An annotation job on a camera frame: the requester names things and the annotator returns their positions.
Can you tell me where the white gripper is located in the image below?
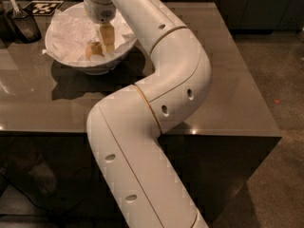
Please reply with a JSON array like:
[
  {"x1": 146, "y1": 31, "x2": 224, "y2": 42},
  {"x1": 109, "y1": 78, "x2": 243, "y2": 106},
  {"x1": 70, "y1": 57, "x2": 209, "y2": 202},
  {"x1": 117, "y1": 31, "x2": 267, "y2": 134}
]
[{"x1": 84, "y1": 0, "x2": 116, "y2": 52}]

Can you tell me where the yellow apple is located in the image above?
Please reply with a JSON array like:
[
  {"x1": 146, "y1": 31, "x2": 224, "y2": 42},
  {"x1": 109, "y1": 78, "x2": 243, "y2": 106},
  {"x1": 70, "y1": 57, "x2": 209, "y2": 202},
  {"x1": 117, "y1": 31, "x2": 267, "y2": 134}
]
[{"x1": 85, "y1": 42, "x2": 104, "y2": 59}]

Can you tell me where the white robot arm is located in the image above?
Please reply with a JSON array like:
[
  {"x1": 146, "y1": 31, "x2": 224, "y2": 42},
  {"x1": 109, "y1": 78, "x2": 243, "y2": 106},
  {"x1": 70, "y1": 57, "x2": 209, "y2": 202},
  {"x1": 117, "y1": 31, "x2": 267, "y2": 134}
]
[{"x1": 84, "y1": 0, "x2": 211, "y2": 228}]

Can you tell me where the white ceramic bowl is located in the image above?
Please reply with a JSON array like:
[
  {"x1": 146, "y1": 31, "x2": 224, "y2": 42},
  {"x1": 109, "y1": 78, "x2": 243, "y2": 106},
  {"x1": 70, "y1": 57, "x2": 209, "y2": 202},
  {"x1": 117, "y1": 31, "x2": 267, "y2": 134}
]
[{"x1": 44, "y1": 1, "x2": 139, "y2": 76}]

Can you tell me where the white paper towel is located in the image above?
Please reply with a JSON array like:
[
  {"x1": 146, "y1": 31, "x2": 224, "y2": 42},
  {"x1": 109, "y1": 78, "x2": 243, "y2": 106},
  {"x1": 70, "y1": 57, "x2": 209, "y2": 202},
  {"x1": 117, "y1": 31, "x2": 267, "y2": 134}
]
[{"x1": 41, "y1": 9, "x2": 137, "y2": 62}]

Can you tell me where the black white fiducial marker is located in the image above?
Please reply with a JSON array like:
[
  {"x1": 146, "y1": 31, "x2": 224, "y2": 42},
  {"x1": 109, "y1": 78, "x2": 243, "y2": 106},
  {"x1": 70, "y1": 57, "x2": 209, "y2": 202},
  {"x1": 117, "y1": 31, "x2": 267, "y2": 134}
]
[{"x1": 25, "y1": 0, "x2": 63, "y2": 16}]

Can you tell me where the black cup with utensil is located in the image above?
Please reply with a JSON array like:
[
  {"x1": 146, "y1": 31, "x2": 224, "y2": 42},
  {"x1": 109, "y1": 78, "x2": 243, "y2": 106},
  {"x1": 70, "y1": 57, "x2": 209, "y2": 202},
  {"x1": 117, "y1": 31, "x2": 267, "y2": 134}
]
[{"x1": 8, "y1": 0, "x2": 42, "y2": 44}]

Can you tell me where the black floor cable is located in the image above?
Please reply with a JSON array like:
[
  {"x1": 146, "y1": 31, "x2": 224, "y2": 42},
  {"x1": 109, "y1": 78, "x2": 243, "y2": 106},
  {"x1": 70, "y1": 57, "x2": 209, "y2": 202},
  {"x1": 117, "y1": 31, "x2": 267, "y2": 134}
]
[{"x1": 0, "y1": 171, "x2": 69, "y2": 228}]

